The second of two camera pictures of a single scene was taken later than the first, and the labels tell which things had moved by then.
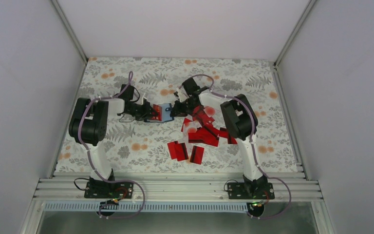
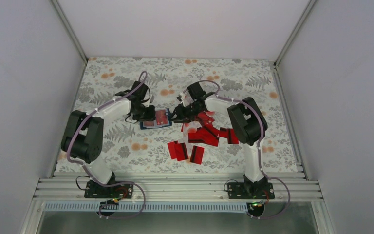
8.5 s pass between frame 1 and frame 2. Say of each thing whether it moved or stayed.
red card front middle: stayed
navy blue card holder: moved
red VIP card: moved
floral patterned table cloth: stayed
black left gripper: stayed
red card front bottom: stayed
